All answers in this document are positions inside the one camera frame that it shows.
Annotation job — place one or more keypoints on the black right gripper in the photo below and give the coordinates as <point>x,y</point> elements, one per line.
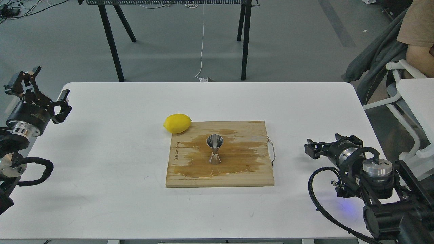
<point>337,151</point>

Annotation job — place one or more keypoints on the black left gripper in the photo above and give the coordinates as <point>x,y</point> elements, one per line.
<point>34,107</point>

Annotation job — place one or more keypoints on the steel double jigger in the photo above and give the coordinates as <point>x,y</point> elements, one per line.
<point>214,142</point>

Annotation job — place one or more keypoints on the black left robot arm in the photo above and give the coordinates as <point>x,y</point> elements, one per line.
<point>13,164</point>

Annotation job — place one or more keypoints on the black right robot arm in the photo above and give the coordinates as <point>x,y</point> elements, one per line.
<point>396,206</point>

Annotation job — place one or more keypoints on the wooden cutting board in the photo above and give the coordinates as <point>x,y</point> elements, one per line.
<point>245,160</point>

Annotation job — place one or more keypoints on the grey jacket on chair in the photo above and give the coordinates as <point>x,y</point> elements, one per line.
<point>369,67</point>

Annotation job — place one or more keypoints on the white office chair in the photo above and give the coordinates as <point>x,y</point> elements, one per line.
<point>420,157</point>

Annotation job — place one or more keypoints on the yellow lemon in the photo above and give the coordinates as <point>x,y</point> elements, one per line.
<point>177,123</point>

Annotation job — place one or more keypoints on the person in tan shirt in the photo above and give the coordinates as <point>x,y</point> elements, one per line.
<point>417,32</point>

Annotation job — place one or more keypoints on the black metal frame table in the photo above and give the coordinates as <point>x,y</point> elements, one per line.
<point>150,22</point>

